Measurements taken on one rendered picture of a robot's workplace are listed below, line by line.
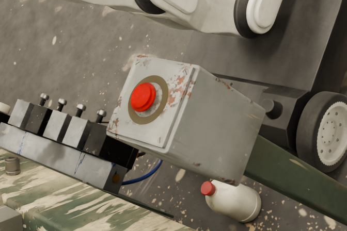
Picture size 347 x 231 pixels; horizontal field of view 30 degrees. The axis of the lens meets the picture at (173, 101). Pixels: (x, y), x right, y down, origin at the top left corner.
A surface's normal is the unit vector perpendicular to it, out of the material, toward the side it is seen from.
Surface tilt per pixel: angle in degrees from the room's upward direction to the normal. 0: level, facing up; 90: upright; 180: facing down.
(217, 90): 90
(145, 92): 0
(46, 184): 56
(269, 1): 90
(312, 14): 0
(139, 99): 0
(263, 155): 90
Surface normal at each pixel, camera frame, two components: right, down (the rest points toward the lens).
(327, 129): 0.71, 0.17
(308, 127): -0.65, -0.15
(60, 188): -0.04, -0.96
